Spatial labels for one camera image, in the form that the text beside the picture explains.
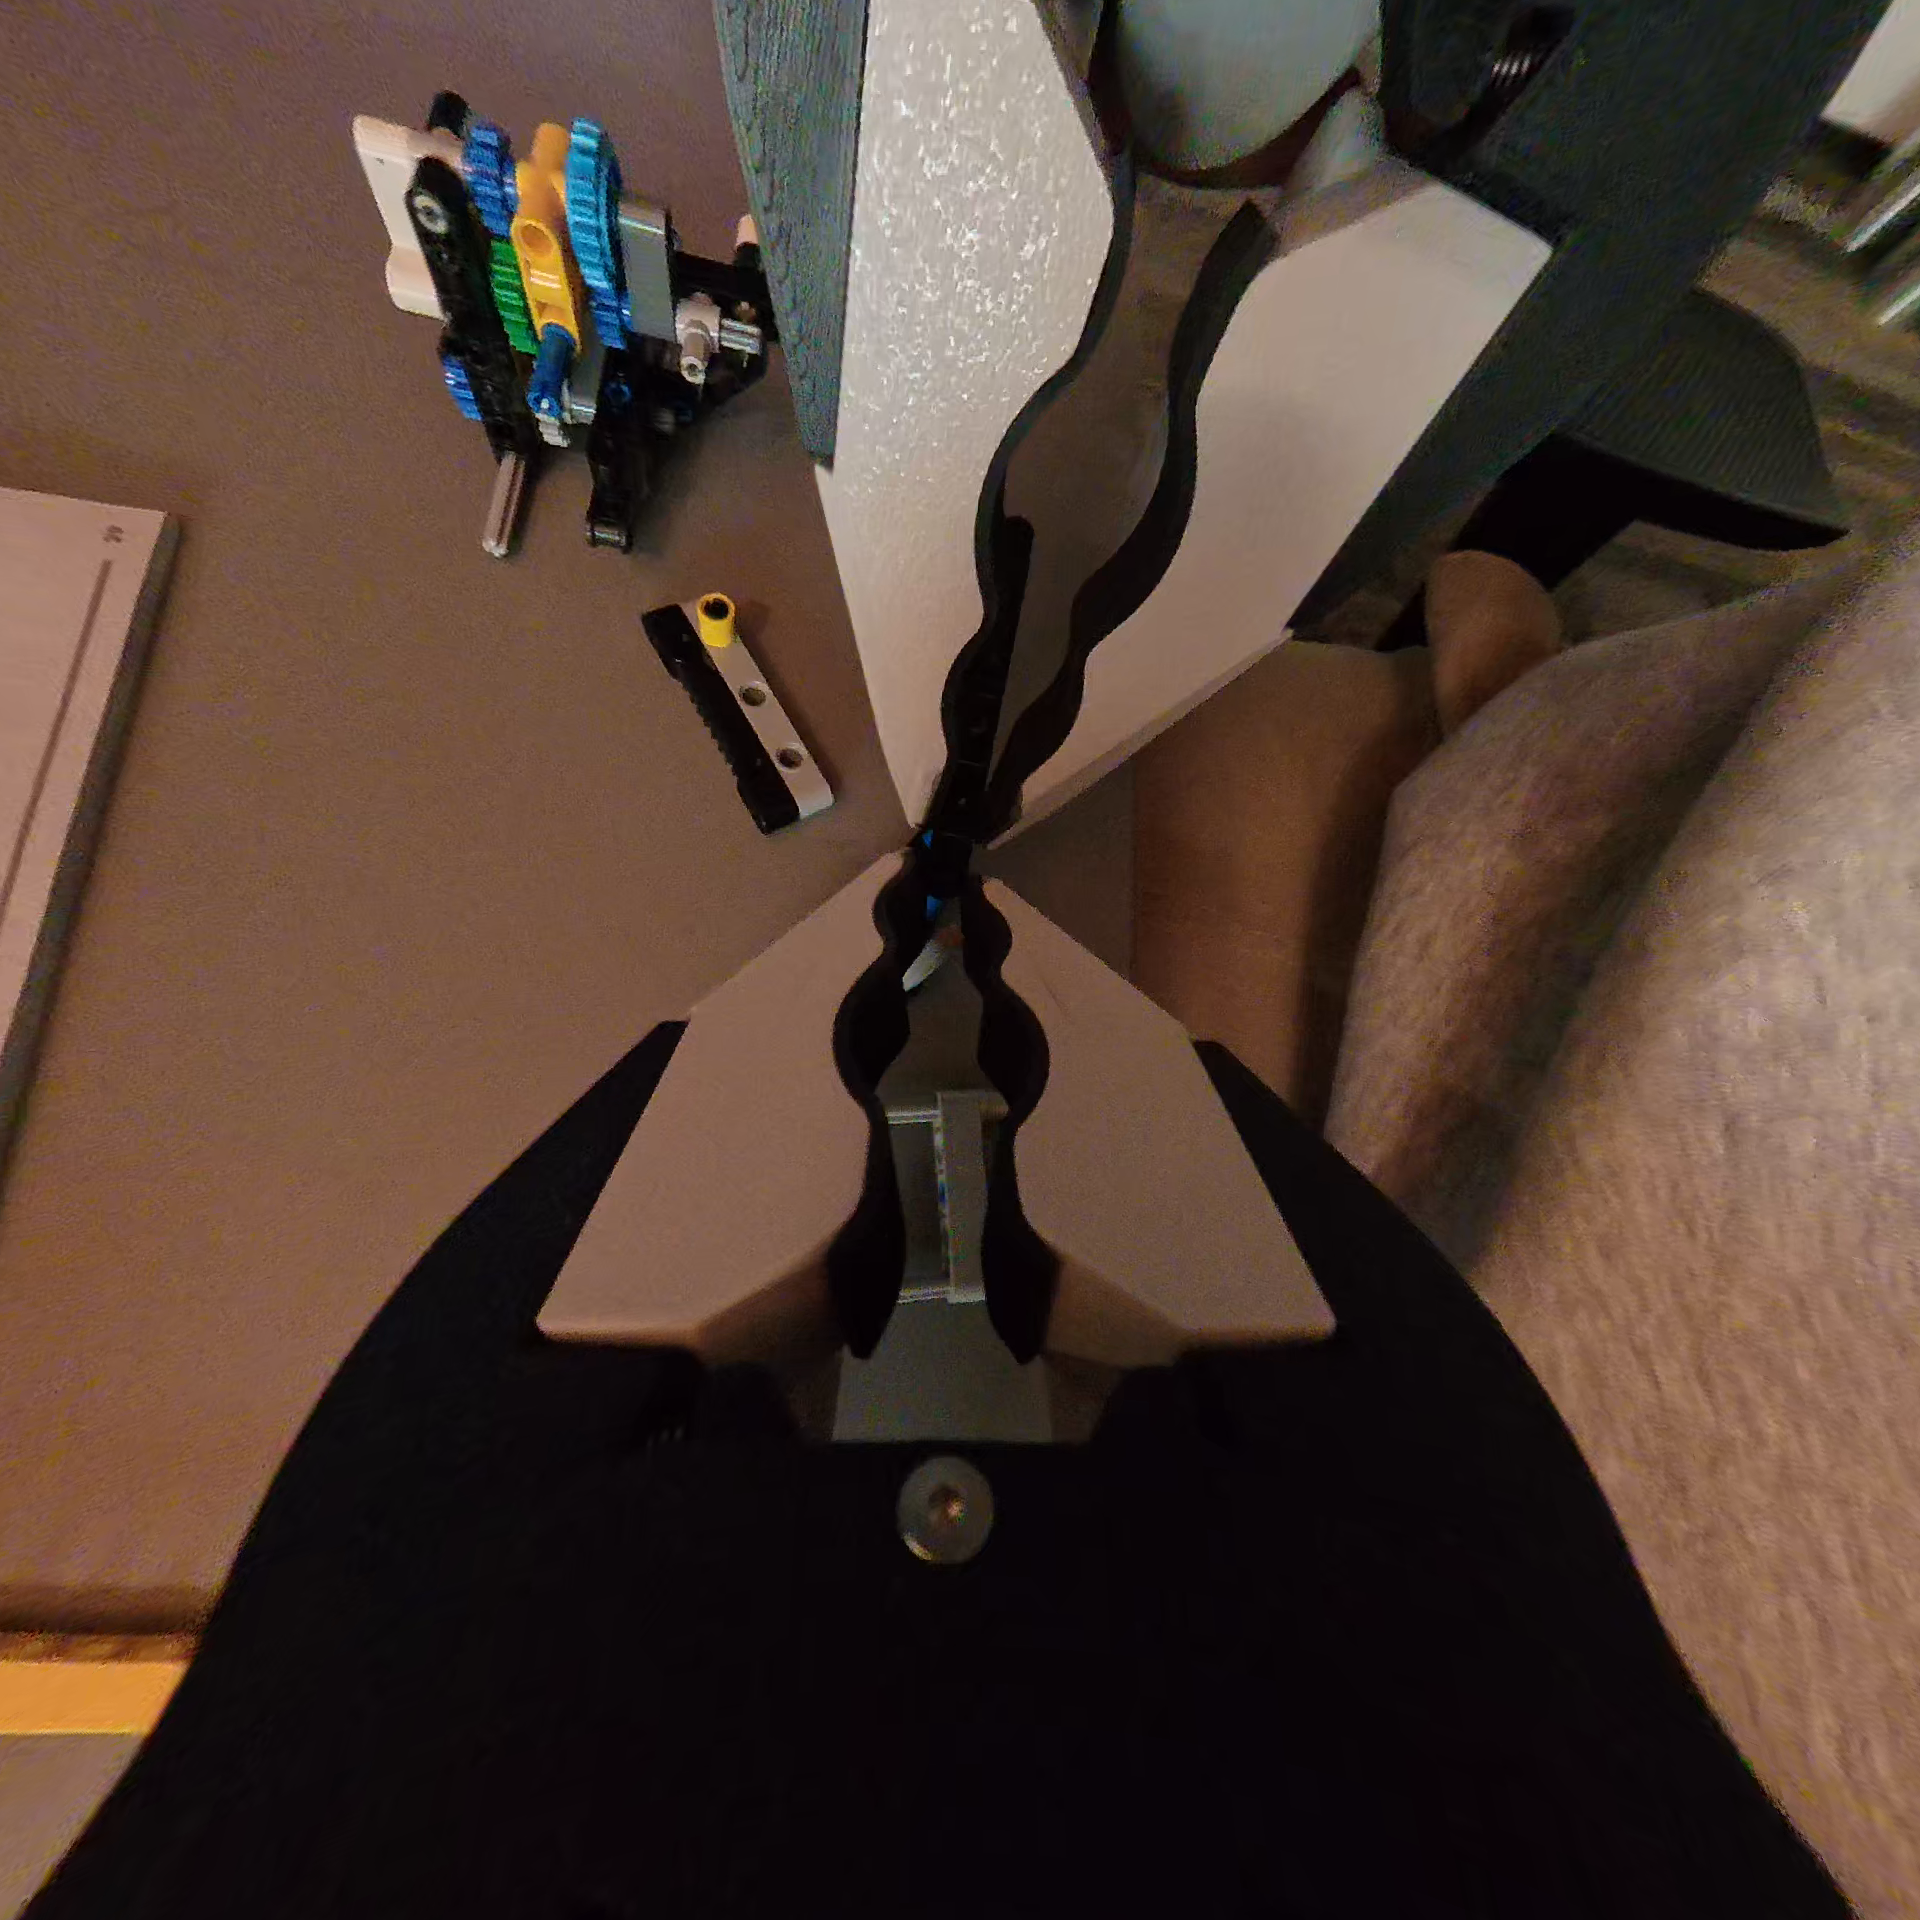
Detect black and white lego rack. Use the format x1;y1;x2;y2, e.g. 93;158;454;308
644;593;837;836

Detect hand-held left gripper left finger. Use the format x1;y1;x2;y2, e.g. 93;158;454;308
537;852;925;1434

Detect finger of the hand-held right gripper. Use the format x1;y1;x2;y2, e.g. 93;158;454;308
817;0;1137;842
966;164;1557;842

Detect tan cloth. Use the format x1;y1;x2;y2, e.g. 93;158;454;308
1126;552;1566;1119

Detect grey lego piece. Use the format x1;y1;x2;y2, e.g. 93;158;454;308
884;836;1008;1307

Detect black lego beam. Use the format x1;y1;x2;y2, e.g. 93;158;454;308
922;515;1038;842

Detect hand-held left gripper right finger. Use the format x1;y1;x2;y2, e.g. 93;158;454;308
960;874;1339;1434

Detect yellow lego beam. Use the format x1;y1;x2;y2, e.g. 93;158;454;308
0;1635;197;1741

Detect metal chair leg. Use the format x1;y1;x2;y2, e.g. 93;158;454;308
1838;127;1920;334

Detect lego gear assembly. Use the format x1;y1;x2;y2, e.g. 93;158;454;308
353;92;782;562

